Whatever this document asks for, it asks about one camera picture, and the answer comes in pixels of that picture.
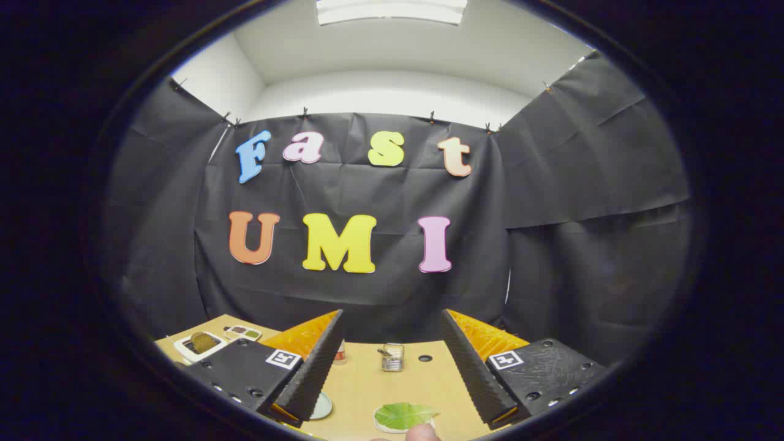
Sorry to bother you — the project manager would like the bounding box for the black backdrop cloth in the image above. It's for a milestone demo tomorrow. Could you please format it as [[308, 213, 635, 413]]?
[[101, 52, 693, 368]]

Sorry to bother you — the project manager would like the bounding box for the metal wire utensil basket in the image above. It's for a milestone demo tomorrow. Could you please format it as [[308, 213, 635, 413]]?
[[380, 343, 405, 372]]

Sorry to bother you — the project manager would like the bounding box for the green lettuce leaf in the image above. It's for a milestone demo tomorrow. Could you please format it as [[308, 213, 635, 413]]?
[[374, 402, 439, 430]]

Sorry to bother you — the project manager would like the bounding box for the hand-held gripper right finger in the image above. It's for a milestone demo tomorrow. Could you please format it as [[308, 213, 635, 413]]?
[[441, 309, 607, 429]]

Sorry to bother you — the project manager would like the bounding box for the pale green round plate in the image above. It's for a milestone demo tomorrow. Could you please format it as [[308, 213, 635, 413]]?
[[309, 392, 333, 421]]

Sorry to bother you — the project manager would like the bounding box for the ceiling light panel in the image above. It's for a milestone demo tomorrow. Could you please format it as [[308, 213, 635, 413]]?
[[315, 0, 468, 26]]

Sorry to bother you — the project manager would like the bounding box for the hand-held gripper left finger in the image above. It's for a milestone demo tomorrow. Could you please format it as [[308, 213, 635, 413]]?
[[184, 309, 345, 428]]

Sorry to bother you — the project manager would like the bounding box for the white toaster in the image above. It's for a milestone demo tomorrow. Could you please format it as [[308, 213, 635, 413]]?
[[175, 331, 228, 363]]

